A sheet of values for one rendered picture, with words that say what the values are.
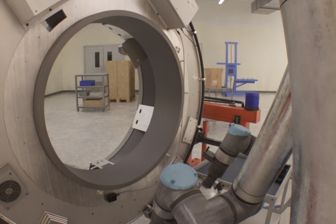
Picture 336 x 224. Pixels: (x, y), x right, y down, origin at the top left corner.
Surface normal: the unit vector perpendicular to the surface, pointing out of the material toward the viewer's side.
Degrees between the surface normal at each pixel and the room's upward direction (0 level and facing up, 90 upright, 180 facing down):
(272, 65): 90
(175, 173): 19
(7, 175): 90
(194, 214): 39
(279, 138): 100
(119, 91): 90
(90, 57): 90
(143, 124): 63
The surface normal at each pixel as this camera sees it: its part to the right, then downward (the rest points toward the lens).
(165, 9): -0.44, 0.81
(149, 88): -0.66, 0.10
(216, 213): 0.31, -0.67
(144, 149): -0.36, -0.76
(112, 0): 0.76, 0.11
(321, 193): -0.86, 0.07
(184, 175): 0.16, -0.89
